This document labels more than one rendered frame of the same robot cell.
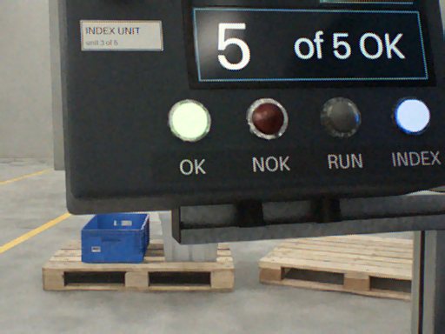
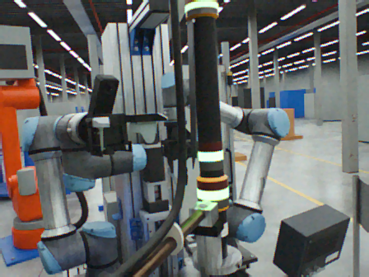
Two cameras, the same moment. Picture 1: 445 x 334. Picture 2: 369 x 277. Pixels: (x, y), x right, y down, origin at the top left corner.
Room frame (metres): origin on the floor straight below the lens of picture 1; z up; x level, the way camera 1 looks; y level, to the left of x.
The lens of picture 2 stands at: (1.31, -0.86, 1.68)
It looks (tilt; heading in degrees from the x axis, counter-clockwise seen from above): 6 degrees down; 160
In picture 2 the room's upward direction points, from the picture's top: 4 degrees counter-clockwise
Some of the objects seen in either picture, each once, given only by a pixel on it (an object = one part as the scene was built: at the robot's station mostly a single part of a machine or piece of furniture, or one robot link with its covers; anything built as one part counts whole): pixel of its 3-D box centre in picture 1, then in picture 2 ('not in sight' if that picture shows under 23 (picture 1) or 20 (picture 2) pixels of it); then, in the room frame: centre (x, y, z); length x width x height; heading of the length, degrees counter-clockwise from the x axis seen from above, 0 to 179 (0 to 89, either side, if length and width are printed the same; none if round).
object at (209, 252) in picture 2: not in sight; (212, 232); (0.94, -0.69, 1.50); 0.09 x 0.07 x 0.10; 136
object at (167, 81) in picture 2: not in sight; (174, 90); (0.36, -0.53, 1.73); 0.09 x 0.08 x 0.11; 106
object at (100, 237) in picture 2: not in sight; (98, 241); (0.17, -0.80, 1.20); 0.13 x 0.12 x 0.14; 104
